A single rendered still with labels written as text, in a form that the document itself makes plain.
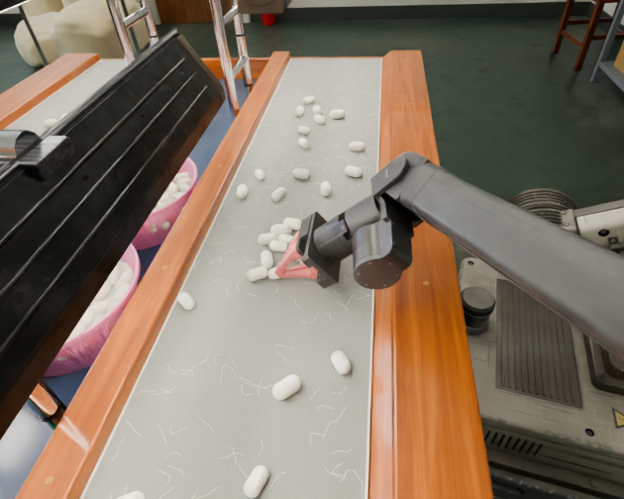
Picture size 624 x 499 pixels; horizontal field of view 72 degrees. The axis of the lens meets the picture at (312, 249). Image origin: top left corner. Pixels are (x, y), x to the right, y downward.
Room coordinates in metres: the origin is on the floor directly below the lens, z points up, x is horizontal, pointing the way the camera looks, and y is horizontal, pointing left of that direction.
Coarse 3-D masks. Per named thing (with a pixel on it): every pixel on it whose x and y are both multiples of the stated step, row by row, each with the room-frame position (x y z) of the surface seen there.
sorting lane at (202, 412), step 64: (320, 64) 1.42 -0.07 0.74; (320, 128) 0.98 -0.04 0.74; (256, 192) 0.72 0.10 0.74; (320, 192) 0.71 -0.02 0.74; (256, 256) 0.53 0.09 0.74; (192, 320) 0.40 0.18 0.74; (256, 320) 0.40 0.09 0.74; (320, 320) 0.39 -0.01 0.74; (192, 384) 0.30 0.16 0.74; (256, 384) 0.29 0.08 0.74; (320, 384) 0.29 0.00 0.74; (128, 448) 0.22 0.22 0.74; (192, 448) 0.22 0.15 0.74; (256, 448) 0.21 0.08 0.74; (320, 448) 0.21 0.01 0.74
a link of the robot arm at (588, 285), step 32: (416, 160) 0.43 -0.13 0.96; (416, 192) 0.38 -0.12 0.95; (448, 192) 0.36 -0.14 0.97; (480, 192) 0.33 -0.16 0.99; (448, 224) 0.32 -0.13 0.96; (480, 224) 0.29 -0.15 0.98; (512, 224) 0.27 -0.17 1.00; (544, 224) 0.25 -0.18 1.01; (480, 256) 0.27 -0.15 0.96; (512, 256) 0.24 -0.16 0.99; (544, 256) 0.22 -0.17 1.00; (576, 256) 0.21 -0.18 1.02; (608, 256) 0.20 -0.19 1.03; (544, 288) 0.20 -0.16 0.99; (576, 288) 0.19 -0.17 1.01; (608, 288) 0.18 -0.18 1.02; (576, 320) 0.17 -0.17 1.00; (608, 320) 0.16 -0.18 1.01
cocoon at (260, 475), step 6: (258, 468) 0.18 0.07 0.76; (264, 468) 0.18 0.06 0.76; (252, 474) 0.18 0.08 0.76; (258, 474) 0.18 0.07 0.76; (264, 474) 0.18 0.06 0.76; (252, 480) 0.17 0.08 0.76; (258, 480) 0.17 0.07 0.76; (264, 480) 0.17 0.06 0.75; (246, 486) 0.17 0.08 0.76; (252, 486) 0.17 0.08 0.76; (258, 486) 0.17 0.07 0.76; (246, 492) 0.16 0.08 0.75; (252, 492) 0.16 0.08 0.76; (258, 492) 0.16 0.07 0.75
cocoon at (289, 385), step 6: (288, 378) 0.29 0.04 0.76; (294, 378) 0.29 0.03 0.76; (276, 384) 0.28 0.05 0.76; (282, 384) 0.28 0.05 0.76; (288, 384) 0.28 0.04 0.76; (294, 384) 0.28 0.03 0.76; (300, 384) 0.28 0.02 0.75; (276, 390) 0.27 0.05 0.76; (282, 390) 0.27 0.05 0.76; (288, 390) 0.27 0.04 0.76; (294, 390) 0.27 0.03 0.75; (276, 396) 0.27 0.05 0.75; (282, 396) 0.27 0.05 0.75; (288, 396) 0.27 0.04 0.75
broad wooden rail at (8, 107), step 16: (64, 64) 1.50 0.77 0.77; (80, 64) 1.50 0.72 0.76; (32, 80) 1.37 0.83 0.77; (48, 80) 1.36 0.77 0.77; (64, 80) 1.39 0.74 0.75; (0, 96) 1.26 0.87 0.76; (16, 96) 1.25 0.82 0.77; (32, 96) 1.24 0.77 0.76; (48, 96) 1.29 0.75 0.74; (0, 112) 1.15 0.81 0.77; (16, 112) 1.16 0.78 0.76; (0, 128) 1.09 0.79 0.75
